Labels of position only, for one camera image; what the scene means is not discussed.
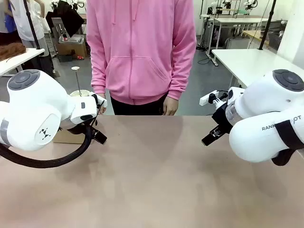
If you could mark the background person in white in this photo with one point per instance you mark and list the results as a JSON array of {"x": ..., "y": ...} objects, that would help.
[{"x": 26, "y": 21}]

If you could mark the brown cardboard cup carrier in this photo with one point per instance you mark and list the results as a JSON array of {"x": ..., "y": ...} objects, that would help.
[{"x": 69, "y": 137}]

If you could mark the person in pink hoodie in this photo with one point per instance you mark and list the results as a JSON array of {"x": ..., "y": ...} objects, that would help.
[{"x": 140, "y": 47}]

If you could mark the metal rod stand with disc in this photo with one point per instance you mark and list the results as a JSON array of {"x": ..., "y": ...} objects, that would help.
[{"x": 78, "y": 80}]

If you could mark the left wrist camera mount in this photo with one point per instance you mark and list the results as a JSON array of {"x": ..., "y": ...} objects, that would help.
[{"x": 101, "y": 102}]

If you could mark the black pole stand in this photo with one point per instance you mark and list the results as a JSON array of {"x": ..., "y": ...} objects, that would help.
[
  {"x": 267, "y": 23},
  {"x": 32, "y": 23}
]

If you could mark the person's left hand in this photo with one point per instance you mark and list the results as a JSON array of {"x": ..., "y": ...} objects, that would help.
[{"x": 171, "y": 107}]

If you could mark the large white side table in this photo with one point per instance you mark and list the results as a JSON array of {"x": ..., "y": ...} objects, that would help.
[{"x": 249, "y": 64}]

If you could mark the grey mesh bin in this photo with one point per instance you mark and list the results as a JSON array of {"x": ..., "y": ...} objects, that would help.
[{"x": 275, "y": 40}]

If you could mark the person's left forearm pink sleeve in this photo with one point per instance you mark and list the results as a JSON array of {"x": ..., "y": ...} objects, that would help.
[{"x": 181, "y": 73}]

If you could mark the person's right hand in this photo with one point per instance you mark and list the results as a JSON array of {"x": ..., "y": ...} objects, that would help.
[{"x": 103, "y": 109}]

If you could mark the white background workbench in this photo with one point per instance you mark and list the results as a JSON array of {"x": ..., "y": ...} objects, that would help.
[{"x": 235, "y": 21}]

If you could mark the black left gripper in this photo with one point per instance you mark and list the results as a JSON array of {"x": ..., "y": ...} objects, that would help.
[{"x": 79, "y": 130}]

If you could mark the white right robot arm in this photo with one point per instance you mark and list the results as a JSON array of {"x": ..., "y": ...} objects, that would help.
[{"x": 259, "y": 111}]

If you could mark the black hanging garment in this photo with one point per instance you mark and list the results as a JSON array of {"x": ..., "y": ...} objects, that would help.
[{"x": 65, "y": 19}]

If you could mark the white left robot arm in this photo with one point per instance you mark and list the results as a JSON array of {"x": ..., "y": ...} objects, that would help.
[{"x": 35, "y": 111}]

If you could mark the brown cardboard box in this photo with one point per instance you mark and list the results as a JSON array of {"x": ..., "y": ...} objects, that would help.
[{"x": 71, "y": 48}]

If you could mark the brown furry cloth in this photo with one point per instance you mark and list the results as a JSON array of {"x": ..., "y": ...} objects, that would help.
[{"x": 10, "y": 51}]

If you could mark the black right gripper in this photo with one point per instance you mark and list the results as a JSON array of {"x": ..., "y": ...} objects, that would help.
[{"x": 222, "y": 116}]

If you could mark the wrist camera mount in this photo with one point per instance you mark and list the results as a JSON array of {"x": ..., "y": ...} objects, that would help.
[
  {"x": 213, "y": 97},
  {"x": 101, "y": 102}
]

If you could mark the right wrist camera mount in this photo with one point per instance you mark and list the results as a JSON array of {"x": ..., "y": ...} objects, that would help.
[{"x": 213, "y": 97}]

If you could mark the person's right forearm pink sleeve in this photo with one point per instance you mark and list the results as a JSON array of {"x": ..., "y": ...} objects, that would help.
[{"x": 99, "y": 73}]

